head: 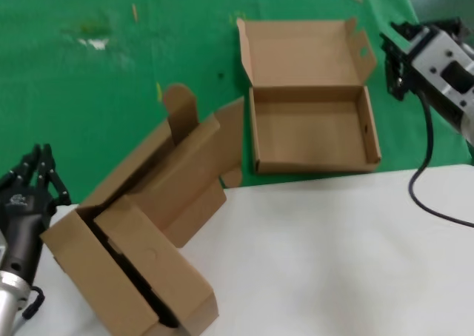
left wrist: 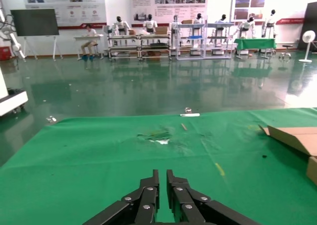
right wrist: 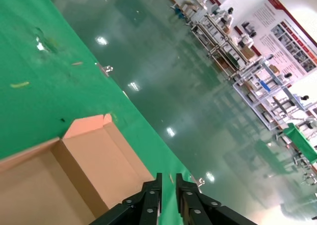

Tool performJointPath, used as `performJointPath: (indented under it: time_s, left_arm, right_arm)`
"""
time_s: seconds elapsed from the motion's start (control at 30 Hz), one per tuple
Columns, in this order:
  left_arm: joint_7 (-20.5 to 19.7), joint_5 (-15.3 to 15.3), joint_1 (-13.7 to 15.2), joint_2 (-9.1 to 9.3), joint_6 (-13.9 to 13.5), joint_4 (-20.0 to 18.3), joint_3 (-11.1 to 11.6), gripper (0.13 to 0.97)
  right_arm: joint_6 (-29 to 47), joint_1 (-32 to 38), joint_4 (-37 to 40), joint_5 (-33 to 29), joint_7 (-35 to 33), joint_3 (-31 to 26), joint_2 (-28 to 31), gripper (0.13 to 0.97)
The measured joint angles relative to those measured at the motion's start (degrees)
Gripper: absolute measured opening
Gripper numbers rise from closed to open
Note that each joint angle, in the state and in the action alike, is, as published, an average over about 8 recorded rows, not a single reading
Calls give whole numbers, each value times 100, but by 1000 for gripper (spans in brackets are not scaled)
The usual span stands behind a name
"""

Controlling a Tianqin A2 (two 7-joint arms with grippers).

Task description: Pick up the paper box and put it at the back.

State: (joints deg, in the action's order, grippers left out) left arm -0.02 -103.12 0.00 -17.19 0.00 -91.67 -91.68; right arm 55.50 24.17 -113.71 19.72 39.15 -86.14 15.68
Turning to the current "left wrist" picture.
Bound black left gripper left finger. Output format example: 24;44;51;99
83;169;160;225

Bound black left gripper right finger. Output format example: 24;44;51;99
166;169;261;225

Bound small cardboard box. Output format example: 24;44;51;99
258;124;317;158

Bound large open cardboard box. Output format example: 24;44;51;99
306;156;317;186

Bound red box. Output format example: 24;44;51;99
0;47;12;61

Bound green table cloth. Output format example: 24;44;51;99
0;107;317;225

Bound white marker pen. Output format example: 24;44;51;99
179;107;201;117

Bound white cabinet cart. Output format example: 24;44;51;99
0;66;29;117

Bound white desk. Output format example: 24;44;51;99
73;33;105;61

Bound green covered table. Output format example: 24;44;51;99
233;38;277;60

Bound seated person white shirt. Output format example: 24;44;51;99
80;23;98;61

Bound black stool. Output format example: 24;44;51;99
278;44;293;60

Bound white screen stand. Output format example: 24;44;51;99
23;35;64;61

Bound white standing fan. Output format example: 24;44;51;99
298;30;317;63

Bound black display screen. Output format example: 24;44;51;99
10;8;60;37

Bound black standing panel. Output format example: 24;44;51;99
297;1;317;50

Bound metal frame workbench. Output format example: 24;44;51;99
140;33;172;61
107;33;142;62

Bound white frame shelf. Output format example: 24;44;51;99
175;23;208;60
205;22;235;60

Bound wall info board photo row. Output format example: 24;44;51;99
128;0;210;28

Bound wall info board four photos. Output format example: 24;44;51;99
230;0;307;26

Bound wall info board with icons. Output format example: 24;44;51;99
21;0;108;30

